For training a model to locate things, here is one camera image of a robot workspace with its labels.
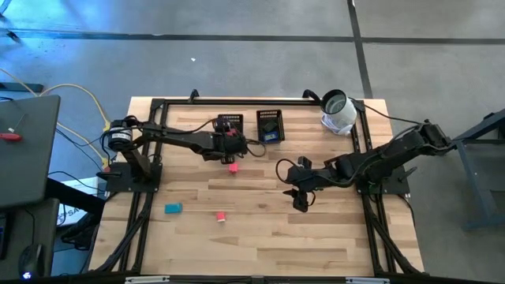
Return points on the white printed box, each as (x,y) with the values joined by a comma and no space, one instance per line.
(75,215)

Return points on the black floor bar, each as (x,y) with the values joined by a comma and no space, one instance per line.
(23,87)

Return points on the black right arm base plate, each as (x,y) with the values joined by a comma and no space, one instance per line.
(394,188)

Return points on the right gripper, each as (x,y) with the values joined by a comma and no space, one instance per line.
(311,177)

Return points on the black aluminium table frame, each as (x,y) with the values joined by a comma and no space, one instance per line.
(236,102)

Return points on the pink and white charger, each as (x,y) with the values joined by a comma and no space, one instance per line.
(220,217)

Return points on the thin tool with white tip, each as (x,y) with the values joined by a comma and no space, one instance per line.
(11,130)

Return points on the black slotted plastic basket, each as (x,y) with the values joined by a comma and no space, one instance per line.
(260,126)
(238,120)

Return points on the crumpled white cloth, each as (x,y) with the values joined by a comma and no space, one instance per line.
(328,124)

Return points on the blue block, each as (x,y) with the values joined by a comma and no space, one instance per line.
(270,137)

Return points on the black block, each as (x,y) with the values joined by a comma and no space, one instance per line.
(270,126)

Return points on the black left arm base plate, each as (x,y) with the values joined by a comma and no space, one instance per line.
(118,185)

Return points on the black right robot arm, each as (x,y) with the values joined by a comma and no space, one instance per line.
(394,158)

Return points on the teal block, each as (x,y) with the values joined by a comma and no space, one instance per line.
(173,208)

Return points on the black computer mouse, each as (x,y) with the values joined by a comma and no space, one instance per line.
(31,260)

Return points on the dark metal side table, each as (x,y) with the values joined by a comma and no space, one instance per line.
(471,136)

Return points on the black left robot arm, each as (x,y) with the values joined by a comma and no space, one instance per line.
(177,138)

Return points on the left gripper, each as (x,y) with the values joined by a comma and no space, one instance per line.
(233,146)

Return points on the red box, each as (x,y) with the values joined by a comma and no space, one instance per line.
(234,133)

